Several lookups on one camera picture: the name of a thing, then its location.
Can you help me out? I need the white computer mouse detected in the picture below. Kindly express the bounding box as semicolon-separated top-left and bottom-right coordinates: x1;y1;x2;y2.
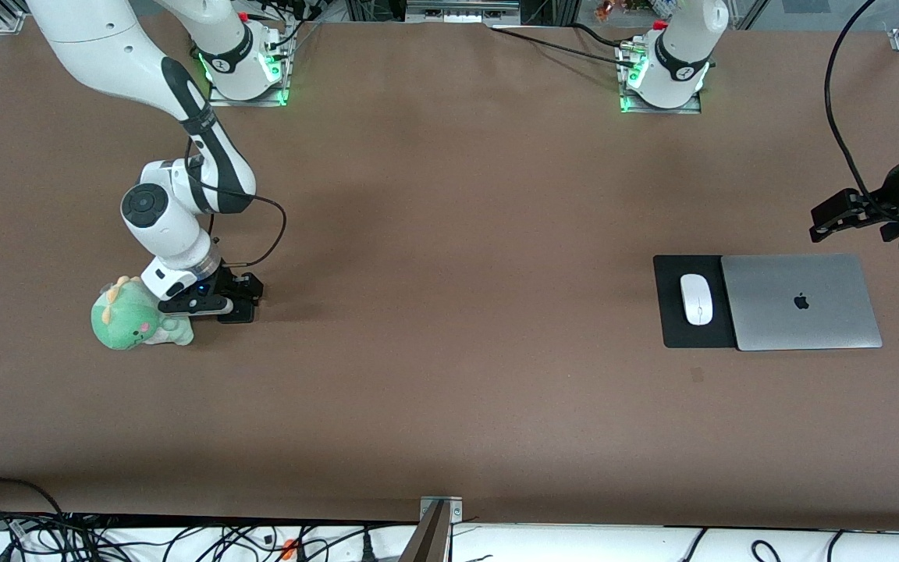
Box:
679;273;714;326

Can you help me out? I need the black mouse pad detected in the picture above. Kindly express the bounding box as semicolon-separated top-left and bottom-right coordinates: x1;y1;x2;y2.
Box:
652;254;739;350

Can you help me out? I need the silver laptop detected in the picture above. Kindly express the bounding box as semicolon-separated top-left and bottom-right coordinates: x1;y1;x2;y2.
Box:
720;253;884;352

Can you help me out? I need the green dinosaur plush toy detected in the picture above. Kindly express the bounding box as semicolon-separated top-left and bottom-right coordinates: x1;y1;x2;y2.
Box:
91;275;195;351

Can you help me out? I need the silver rack device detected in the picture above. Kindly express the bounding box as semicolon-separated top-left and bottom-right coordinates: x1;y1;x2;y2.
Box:
405;0;522;25

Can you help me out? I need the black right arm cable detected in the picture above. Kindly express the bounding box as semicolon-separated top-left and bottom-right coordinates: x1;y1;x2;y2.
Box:
184;133;288;270

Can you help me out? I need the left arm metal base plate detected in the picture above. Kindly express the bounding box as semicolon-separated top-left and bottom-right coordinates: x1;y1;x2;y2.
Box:
619;87;702;116

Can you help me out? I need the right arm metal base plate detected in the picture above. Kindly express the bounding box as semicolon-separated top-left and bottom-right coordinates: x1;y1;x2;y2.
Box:
208;78;291;108

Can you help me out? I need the black looped floor cable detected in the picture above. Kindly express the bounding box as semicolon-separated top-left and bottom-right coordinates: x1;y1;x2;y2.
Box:
0;477;68;520

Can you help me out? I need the short black table cable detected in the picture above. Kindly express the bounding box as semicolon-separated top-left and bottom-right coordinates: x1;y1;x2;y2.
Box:
570;23;631;49

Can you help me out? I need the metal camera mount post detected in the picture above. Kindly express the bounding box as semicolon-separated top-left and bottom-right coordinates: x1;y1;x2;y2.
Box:
399;496;464;562

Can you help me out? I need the long black table cable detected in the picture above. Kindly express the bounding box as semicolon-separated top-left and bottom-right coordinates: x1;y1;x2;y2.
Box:
487;26;638;68

